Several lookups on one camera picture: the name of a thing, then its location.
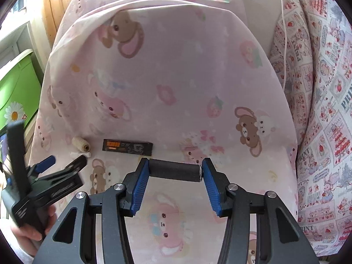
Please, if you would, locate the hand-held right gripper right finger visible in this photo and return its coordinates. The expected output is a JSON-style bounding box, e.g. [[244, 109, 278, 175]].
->
[[202, 158, 321, 264]]

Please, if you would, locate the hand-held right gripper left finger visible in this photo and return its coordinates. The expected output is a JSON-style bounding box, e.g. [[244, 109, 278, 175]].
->
[[37, 158, 151, 264]]

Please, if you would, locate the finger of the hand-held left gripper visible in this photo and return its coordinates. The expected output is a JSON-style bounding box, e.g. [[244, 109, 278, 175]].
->
[[27, 155, 57, 176], [41, 154, 86, 183]]

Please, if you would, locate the black foam cylinder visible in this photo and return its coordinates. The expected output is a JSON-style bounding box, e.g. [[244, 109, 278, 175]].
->
[[148, 158, 203, 183]]

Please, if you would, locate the person's left forearm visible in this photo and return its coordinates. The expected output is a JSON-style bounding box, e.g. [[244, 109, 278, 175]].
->
[[0, 234, 33, 264]]

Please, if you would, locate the person's left hand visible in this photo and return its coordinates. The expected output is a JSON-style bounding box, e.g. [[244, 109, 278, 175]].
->
[[9, 203, 57, 256]]

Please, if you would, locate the cream thread spool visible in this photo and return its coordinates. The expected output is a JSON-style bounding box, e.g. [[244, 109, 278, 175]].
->
[[72, 137, 91, 152]]

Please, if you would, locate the black flat packet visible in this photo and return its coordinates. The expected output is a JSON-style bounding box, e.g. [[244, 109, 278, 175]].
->
[[102, 139, 154, 154]]

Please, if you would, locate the green plastic storage box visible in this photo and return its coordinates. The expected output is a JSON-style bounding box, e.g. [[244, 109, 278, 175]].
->
[[0, 49, 42, 132]]

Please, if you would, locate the pink bear print bedsheet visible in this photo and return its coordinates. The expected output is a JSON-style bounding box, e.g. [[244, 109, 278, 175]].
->
[[29, 0, 299, 264]]

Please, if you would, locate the strawberry print blanket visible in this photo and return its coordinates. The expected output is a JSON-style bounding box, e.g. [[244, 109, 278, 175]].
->
[[269, 0, 352, 256]]

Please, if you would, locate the wooden door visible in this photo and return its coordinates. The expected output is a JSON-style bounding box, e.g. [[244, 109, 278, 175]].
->
[[41, 0, 80, 47]]

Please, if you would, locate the white cable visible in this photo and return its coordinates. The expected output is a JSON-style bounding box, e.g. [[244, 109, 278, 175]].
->
[[276, 0, 289, 50]]

